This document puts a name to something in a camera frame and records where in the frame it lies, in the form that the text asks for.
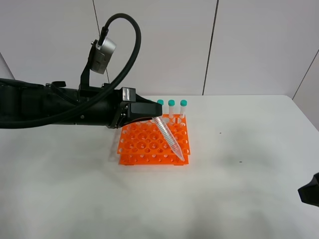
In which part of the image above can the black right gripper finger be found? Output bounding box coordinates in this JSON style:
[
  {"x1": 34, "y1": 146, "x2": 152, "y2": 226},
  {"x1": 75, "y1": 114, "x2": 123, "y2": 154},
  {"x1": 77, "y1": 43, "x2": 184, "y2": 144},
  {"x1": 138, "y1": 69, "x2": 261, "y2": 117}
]
[{"x1": 298, "y1": 173, "x2": 319, "y2": 206}]

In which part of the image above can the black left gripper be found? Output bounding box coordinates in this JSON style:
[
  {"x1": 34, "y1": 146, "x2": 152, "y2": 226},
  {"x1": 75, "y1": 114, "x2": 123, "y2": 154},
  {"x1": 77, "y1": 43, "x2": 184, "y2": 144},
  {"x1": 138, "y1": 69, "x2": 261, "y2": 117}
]
[{"x1": 75, "y1": 87, "x2": 162, "y2": 128}]

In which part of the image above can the clear tube with teal cap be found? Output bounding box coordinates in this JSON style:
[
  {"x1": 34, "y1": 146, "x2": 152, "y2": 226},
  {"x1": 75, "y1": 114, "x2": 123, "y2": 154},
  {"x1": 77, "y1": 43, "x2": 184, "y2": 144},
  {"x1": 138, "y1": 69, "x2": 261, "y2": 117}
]
[{"x1": 153, "y1": 117, "x2": 185, "y2": 161}]

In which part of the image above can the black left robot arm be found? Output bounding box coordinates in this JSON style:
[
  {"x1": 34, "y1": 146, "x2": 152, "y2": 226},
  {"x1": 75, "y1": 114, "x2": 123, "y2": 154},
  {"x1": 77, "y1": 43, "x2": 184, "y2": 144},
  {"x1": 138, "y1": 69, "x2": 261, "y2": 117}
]
[{"x1": 0, "y1": 79, "x2": 162, "y2": 128}]

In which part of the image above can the racked tube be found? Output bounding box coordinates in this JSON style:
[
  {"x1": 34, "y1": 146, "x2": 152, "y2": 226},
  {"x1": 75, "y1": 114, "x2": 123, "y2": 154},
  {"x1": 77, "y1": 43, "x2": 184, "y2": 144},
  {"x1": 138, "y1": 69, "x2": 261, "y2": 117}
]
[
  {"x1": 179, "y1": 100, "x2": 187, "y2": 119},
  {"x1": 157, "y1": 99, "x2": 164, "y2": 106},
  {"x1": 168, "y1": 100, "x2": 175, "y2": 119}
]

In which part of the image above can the orange test tube rack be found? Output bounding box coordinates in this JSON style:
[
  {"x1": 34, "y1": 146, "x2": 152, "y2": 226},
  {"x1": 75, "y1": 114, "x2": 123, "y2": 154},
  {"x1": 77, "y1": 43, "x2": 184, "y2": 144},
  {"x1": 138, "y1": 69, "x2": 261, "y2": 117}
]
[{"x1": 117, "y1": 114, "x2": 190, "y2": 165}]

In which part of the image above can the racked tube far right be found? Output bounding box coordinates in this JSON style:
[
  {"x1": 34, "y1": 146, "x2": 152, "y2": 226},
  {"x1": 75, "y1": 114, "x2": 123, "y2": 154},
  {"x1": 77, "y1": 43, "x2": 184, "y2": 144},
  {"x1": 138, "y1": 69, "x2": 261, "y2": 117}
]
[{"x1": 179, "y1": 100, "x2": 187, "y2": 119}]

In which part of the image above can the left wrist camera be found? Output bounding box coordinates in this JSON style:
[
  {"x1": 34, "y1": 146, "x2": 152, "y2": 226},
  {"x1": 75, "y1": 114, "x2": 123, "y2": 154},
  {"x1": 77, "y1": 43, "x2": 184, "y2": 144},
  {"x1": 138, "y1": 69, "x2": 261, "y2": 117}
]
[{"x1": 79, "y1": 37, "x2": 116, "y2": 90}]

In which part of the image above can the left camera cable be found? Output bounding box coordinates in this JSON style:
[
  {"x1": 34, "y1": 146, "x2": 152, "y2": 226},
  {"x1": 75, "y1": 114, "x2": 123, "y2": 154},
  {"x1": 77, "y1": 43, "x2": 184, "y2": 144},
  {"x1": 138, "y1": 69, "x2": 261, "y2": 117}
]
[{"x1": 0, "y1": 13, "x2": 142, "y2": 129}]

